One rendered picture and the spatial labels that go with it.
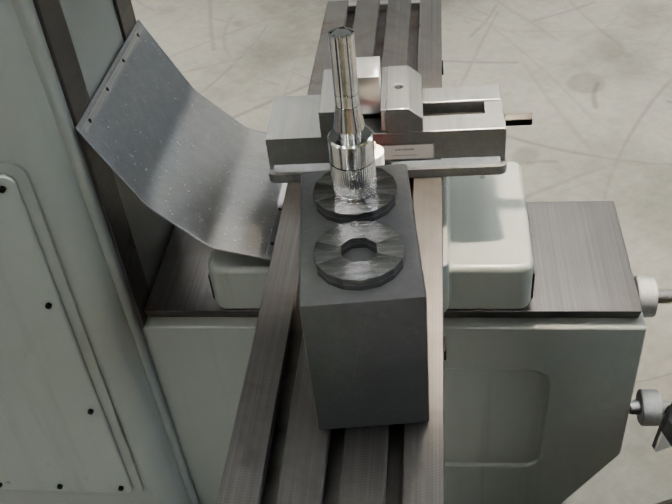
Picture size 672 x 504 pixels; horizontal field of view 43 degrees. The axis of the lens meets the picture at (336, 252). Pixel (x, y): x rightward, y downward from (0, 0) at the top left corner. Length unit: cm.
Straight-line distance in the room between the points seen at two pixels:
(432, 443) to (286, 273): 33
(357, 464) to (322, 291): 20
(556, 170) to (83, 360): 187
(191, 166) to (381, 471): 64
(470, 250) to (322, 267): 52
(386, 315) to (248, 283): 54
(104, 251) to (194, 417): 41
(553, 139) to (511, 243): 175
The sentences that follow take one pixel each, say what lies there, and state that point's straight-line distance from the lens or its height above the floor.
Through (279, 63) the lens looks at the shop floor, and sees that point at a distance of 361.
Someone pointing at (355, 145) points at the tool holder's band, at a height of 120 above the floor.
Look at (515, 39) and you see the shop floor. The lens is 368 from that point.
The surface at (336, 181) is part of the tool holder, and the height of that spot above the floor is 116.
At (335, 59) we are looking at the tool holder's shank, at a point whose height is 129.
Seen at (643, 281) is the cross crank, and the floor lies 67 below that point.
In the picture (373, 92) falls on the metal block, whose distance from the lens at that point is 124.
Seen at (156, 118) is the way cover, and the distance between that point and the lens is 136.
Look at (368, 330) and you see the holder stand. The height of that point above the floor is 108.
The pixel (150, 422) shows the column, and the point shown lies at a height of 52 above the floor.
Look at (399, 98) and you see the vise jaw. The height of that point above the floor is 104.
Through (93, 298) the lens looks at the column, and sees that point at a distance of 135.
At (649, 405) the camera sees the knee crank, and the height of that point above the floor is 54.
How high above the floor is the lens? 168
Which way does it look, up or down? 40 degrees down
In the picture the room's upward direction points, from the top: 6 degrees counter-clockwise
